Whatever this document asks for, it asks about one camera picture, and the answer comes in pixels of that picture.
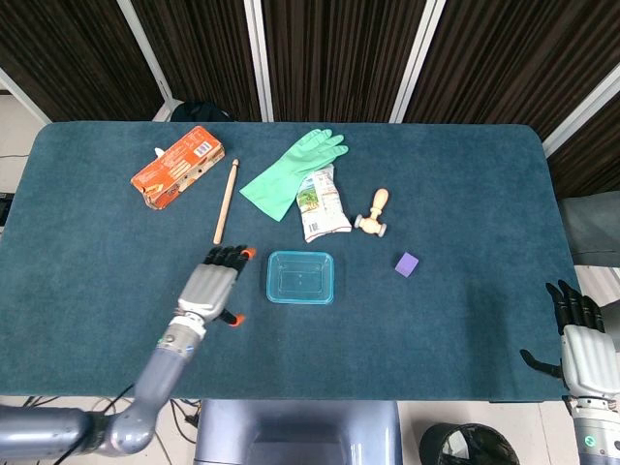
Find black bag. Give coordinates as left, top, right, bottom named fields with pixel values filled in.
left=170, top=100, right=234, bottom=123

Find wooden stick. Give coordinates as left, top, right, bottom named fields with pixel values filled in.
left=212, top=158, right=240, bottom=245

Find white partition post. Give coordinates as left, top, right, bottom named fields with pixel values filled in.
left=114, top=0, right=183, bottom=122
left=243, top=0, right=275, bottom=122
left=542, top=61, right=620, bottom=157
left=388, top=0, right=448, bottom=123
left=0, top=66, right=52, bottom=125

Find purple cube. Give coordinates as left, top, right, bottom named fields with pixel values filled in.
left=393, top=251, right=420, bottom=280

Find left silver robot hand orange fingertips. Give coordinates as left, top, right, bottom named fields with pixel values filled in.
left=175, top=245, right=258, bottom=333

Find blue container lid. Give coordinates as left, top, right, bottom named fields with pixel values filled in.
left=265, top=249, right=336, bottom=306

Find person in grey trousers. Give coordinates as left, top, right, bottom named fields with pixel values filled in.
left=559, top=191, right=620, bottom=268

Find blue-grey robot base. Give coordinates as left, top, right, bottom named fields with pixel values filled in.
left=193, top=399, right=403, bottom=465

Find white snack bag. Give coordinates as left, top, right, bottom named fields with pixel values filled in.
left=295, top=164, right=354, bottom=244

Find right silver robot hand black fingers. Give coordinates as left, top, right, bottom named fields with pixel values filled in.
left=519, top=279, right=620, bottom=399

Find black trash bin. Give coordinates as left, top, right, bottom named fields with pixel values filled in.
left=418, top=422, right=522, bottom=465

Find orange cardboard carton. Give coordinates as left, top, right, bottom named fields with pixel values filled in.
left=129, top=125, right=227, bottom=212

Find black floor cable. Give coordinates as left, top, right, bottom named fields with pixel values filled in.
left=168, top=398, right=202, bottom=445

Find green rubber glove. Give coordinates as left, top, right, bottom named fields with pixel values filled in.
left=238, top=128, right=350, bottom=223

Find blue table cloth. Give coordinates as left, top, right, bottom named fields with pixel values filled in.
left=0, top=120, right=605, bottom=403

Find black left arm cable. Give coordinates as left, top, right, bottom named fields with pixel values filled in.
left=50, top=384, right=136, bottom=465

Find clear teal-rimmed plastic container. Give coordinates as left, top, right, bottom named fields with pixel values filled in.
left=266, top=251, right=334, bottom=304

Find wooden roller massager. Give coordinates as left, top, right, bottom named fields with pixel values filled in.
left=353, top=188, right=390, bottom=238

